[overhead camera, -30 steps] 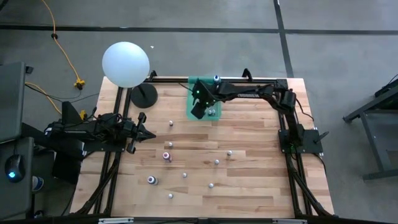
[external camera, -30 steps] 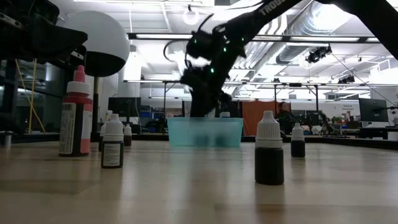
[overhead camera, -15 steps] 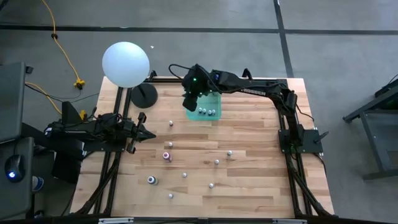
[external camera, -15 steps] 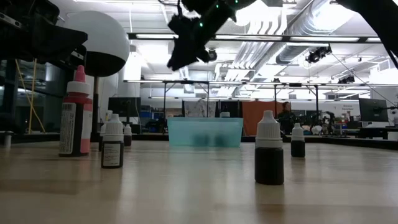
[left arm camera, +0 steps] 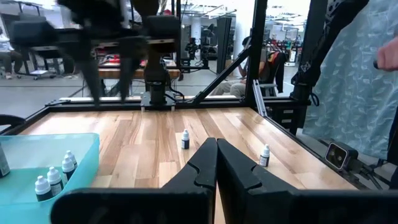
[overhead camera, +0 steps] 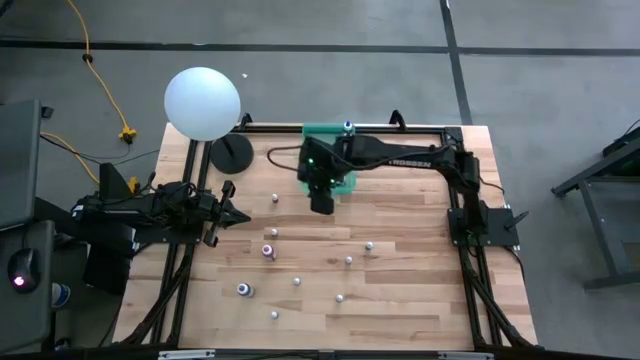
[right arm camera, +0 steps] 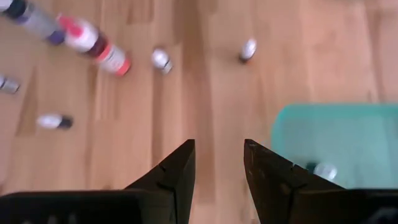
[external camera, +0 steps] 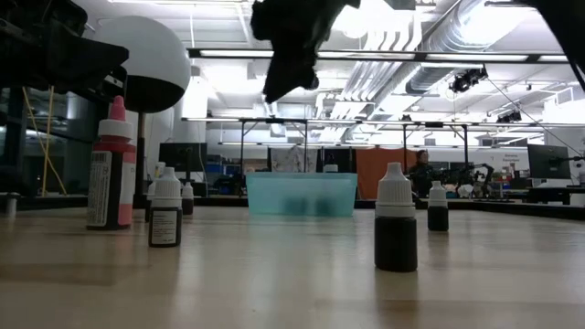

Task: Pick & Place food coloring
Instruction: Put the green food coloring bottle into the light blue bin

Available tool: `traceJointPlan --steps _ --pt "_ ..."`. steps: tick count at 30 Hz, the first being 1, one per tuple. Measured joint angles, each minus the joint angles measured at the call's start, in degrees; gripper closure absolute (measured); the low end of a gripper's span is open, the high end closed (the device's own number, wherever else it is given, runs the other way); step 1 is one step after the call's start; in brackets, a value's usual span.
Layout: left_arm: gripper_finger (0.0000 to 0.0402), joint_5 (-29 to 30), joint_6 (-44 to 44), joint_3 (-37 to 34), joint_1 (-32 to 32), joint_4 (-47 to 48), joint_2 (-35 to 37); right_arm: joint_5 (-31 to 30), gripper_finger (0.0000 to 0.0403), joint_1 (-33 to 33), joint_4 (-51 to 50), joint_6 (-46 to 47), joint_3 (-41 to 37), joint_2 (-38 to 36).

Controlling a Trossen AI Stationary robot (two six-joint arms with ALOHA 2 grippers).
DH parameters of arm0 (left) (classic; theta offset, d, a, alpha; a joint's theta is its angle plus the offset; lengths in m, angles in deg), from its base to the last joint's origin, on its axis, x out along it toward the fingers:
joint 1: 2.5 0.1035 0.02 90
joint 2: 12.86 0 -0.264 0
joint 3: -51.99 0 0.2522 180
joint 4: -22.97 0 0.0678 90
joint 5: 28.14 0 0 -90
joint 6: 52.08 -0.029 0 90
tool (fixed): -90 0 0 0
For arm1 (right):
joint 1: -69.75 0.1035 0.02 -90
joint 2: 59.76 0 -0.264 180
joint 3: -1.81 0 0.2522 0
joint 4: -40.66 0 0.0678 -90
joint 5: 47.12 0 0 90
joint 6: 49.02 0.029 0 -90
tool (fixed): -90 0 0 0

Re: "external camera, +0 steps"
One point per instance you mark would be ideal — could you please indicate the teal translucent plastic bin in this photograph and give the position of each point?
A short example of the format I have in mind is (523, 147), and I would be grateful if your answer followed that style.
(301, 194)

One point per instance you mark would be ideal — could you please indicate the small orange dropper bottle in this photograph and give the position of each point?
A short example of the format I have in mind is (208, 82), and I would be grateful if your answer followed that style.
(187, 201)

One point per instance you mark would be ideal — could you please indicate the small yellow-green dropper bottle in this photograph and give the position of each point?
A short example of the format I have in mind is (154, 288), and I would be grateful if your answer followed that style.
(158, 170)

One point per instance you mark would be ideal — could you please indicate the black ceiling light rail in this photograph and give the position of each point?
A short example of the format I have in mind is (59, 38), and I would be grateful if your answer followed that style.
(532, 58)

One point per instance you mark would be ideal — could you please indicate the white patterned sheet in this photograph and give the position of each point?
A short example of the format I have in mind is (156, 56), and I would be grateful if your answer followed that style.
(292, 160)

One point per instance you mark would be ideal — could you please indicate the white globe lamp black stand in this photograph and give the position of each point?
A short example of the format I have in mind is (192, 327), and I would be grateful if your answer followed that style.
(151, 55)

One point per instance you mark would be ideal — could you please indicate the black ceiling camera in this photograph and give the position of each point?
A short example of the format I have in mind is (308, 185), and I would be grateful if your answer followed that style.
(466, 80)

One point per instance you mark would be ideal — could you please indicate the black computer monitor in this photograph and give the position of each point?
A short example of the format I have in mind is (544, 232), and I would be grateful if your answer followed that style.
(548, 161)
(183, 156)

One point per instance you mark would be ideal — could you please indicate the person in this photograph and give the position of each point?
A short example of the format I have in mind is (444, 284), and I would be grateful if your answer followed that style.
(420, 171)

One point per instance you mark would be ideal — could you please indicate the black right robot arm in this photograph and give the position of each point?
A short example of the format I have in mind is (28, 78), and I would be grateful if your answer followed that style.
(566, 32)

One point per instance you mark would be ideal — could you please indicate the black background robot arm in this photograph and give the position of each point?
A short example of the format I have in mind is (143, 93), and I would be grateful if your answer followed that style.
(484, 172)

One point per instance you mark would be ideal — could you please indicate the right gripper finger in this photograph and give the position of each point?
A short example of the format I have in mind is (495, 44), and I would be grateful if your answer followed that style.
(290, 73)

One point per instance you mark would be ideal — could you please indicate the small dark dropper bottle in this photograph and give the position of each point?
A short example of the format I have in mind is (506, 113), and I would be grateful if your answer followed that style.
(438, 217)
(395, 242)
(165, 219)

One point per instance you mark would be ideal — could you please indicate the silver ceiling duct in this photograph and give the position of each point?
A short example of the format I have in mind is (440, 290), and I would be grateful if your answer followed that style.
(450, 32)

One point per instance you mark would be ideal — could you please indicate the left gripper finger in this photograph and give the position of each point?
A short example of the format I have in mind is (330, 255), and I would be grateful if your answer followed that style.
(77, 59)

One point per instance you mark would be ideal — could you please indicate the orange fabric partition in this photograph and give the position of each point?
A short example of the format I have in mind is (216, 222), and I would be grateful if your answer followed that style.
(368, 164)

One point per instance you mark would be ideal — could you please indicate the white peg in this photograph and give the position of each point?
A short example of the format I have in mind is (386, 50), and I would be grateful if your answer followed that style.
(11, 204)

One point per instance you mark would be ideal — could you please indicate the pink food coloring bottle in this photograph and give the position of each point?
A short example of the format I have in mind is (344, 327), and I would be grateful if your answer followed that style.
(116, 130)

